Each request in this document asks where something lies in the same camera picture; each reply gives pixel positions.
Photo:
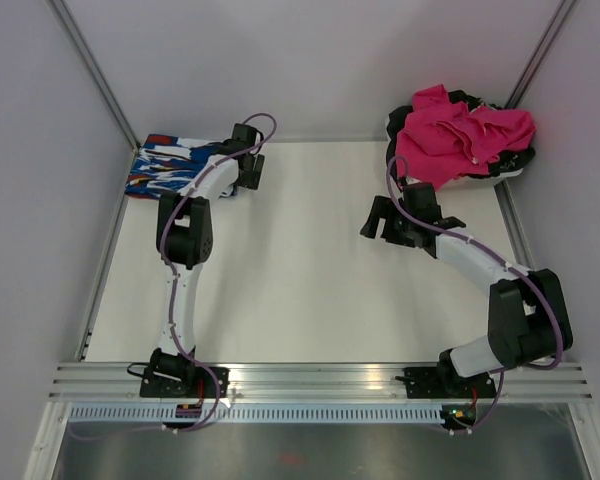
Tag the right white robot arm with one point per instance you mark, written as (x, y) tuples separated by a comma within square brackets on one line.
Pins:
[(527, 318)]

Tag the left aluminium frame post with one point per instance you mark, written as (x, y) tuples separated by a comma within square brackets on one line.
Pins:
[(79, 43)]

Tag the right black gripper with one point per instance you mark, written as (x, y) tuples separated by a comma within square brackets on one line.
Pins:
[(385, 207)]

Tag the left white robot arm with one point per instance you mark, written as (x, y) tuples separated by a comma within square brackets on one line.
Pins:
[(184, 241)]

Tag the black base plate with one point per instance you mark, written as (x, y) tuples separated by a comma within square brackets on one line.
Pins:
[(201, 385), (427, 383)]

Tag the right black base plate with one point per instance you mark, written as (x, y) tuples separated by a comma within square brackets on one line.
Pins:
[(427, 383)]

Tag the white slotted cable duct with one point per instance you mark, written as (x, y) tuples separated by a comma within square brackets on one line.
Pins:
[(261, 413)]

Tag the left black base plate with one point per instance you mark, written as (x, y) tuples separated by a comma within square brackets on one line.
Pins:
[(201, 385)]

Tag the aluminium frame post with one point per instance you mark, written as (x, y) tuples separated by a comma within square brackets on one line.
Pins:
[(541, 51), (79, 43)]

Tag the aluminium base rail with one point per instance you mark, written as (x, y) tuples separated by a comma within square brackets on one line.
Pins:
[(320, 383)]

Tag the blue white patterned trousers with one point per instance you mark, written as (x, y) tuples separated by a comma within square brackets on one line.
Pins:
[(169, 164)]

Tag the right aluminium frame post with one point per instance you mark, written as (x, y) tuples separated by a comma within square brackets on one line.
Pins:
[(541, 51)]

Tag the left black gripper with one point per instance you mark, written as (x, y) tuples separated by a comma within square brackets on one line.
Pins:
[(252, 179)]

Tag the pink trousers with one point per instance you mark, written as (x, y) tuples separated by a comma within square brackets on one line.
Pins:
[(445, 140)]

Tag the black garment pile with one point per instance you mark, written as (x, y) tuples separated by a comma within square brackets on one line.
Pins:
[(520, 157)]

